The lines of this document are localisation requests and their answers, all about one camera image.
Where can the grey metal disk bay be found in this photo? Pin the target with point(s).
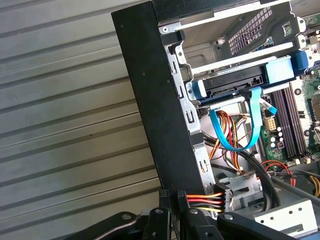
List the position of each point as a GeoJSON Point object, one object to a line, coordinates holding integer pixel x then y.
{"type": "Point", "coordinates": [225, 65]}

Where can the cream board power connector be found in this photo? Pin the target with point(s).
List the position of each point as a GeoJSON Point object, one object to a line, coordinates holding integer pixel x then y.
{"type": "Point", "coordinates": [271, 124]}

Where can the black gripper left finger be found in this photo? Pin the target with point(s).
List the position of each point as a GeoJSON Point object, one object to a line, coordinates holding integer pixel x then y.
{"type": "Point", "coordinates": [157, 225]}

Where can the green motherboard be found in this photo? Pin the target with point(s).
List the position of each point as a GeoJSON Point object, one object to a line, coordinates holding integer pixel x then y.
{"type": "Point", "coordinates": [311, 85]}

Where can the black open PC case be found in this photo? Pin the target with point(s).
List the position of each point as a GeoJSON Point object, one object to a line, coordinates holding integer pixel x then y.
{"type": "Point", "coordinates": [150, 87]}

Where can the hard disk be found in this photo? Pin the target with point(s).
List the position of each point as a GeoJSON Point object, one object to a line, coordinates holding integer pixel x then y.
{"type": "Point", "coordinates": [225, 86]}

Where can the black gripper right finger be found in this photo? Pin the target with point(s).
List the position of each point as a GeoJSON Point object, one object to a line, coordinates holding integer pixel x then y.
{"type": "Point", "coordinates": [195, 225]}

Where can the black RAM slot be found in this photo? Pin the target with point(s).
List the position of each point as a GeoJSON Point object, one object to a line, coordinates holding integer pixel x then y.
{"type": "Point", "coordinates": [297, 120]}
{"type": "Point", "coordinates": [287, 123]}
{"type": "Point", "coordinates": [282, 125]}
{"type": "Point", "coordinates": [292, 122]}

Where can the grey metal drive cage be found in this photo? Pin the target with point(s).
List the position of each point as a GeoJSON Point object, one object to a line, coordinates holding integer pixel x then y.
{"type": "Point", "coordinates": [282, 212]}

